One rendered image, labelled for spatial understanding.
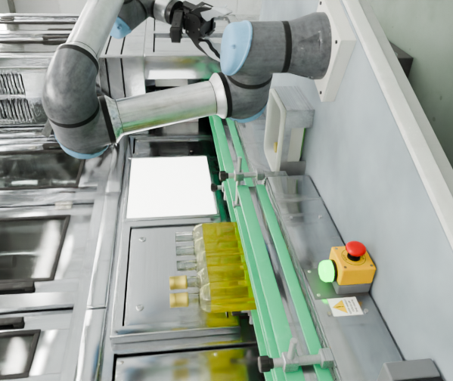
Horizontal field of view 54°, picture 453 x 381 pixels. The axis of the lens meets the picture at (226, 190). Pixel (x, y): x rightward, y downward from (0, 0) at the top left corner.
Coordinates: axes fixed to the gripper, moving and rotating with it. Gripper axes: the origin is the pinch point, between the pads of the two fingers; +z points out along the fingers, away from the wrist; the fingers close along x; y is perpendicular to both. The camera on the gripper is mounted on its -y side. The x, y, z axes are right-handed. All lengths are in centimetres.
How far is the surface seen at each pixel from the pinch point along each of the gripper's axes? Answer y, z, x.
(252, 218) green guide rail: -29.2, 28.9, 25.7
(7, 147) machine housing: -19, -95, 82
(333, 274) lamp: -42, 53, 13
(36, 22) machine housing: 40, -136, 60
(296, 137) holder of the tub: -1.3, 26.3, 19.5
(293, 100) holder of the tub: 4.0, 20.7, 12.4
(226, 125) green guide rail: 26, -11, 52
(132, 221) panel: -29, -13, 60
